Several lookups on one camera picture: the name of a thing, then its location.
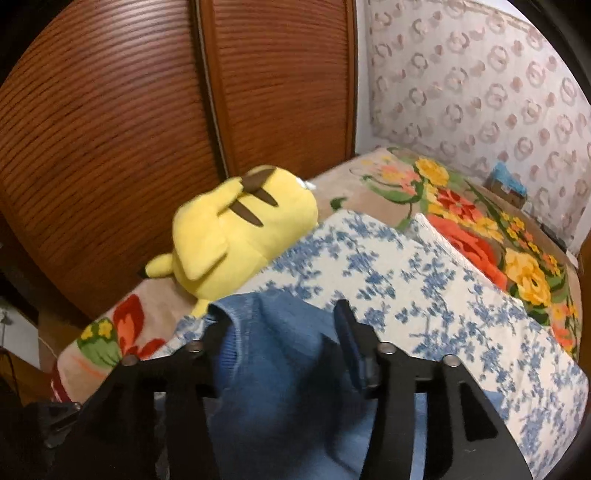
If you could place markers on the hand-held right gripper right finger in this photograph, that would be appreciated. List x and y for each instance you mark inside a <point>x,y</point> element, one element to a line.
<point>346,332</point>

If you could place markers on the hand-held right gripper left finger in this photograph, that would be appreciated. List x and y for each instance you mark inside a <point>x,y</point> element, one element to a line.
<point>201,353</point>

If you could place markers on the blue denim pants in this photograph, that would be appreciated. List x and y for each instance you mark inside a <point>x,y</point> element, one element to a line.
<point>286,369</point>

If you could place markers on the white quilt with blue flowers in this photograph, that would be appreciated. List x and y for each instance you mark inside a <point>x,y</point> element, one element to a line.
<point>415,295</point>

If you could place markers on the yellow plush toy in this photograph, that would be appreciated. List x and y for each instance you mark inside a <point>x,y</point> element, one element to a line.
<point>231,221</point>

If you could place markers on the beige blanket with bright flowers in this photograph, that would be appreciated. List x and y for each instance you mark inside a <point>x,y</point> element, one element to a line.
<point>461,203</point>

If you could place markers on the small brown box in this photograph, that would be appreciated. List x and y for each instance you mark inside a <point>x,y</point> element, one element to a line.
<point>505,196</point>

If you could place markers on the small blue object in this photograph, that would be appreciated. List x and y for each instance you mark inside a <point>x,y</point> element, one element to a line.
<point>505,177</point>

